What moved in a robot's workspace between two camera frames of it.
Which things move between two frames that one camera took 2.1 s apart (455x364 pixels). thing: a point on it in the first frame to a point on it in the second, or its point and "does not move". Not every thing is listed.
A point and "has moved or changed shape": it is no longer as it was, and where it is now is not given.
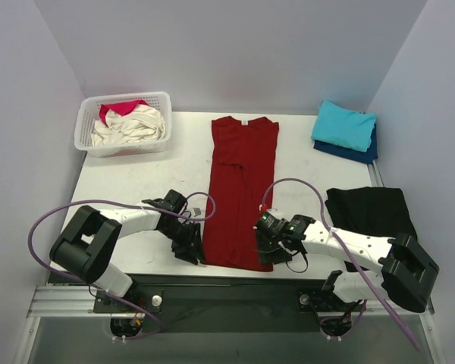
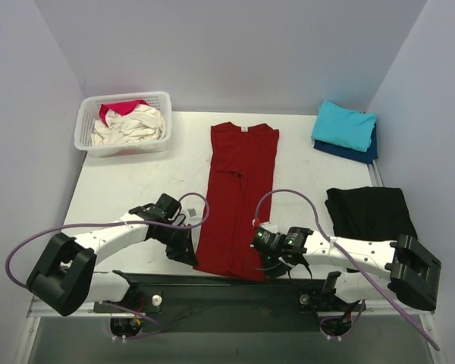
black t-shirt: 380,211 does not move
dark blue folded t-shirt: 368,157 does not move
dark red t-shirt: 242,166 has moved or changed shape
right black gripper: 270,244 to 264,240
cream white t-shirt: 143,124 does not move
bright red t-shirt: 120,108 does not move
